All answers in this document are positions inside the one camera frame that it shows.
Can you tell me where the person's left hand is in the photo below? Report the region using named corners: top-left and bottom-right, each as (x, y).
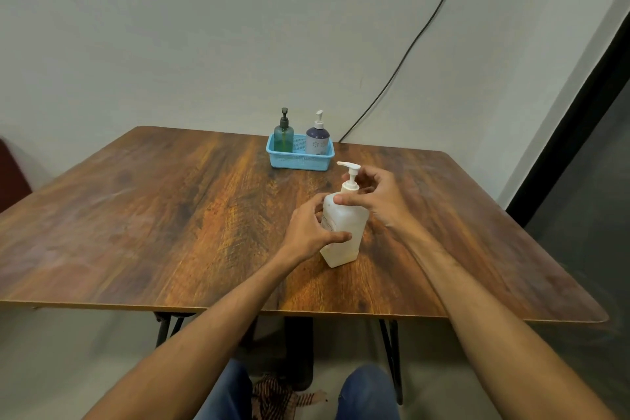
top-left (277, 192), bottom-right (353, 268)

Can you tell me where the person's right hand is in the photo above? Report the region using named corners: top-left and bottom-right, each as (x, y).
top-left (333, 164), bottom-right (424, 243)

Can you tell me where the large translucent bottle yellow liquid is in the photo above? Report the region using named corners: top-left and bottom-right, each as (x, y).
top-left (318, 190), bottom-right (371, 269)

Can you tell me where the large white pump cap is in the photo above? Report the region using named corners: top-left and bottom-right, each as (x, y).
top-left (336, 161), bottom-right (363, 194)

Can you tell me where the blue plastic basket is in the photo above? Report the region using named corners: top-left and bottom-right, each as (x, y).
top-left (265, 133), bottom-right (336, 171)

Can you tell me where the small navy white floral bottle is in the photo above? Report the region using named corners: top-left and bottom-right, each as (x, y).
top-left (305, 128), bottom-right (331, 156)

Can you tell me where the small green plastic bottle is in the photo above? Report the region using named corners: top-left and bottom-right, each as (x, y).
top-left (273, 126), bottom-right (295, 154)

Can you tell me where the person's right forearm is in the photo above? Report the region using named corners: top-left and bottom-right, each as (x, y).
top-left (398, 227), bottom-right (616, 420)

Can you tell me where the person's left forearm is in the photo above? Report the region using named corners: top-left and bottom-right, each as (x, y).
top-left (83, 255), bottom-right (304, 420)

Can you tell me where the person's right leg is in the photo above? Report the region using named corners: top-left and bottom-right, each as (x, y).
top-left (337, 365), bottom-right (402, 420)

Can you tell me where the person's leg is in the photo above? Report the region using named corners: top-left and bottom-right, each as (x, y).
top-left (337, 365), bottom-right (402, 420)
top-left (194, 360), bottom-right (255, 420)

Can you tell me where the person's left leg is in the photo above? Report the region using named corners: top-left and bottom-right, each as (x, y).
top-left (194, 360), bottom-right (255, 420)

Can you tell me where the black metal table leg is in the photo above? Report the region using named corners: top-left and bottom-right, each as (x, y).
top-left (154, 312), bottom-right (198, 349)
top-left (377, 320), bottom-right (404, 406)

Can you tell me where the brown checkered cloth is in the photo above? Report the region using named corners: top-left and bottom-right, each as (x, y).
top-left (251, 375), bottom-right (329, 420)

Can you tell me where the dark red sofa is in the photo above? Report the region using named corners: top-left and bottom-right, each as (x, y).
top-left (0, 138), bottom-right (33, 214)

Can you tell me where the black table support post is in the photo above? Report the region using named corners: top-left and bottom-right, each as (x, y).
top-left (283, 317), bottom-right (315, 392)

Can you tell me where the black wall cable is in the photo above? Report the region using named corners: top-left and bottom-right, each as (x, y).
top-left (338, 0), bottom-right (476, 143)

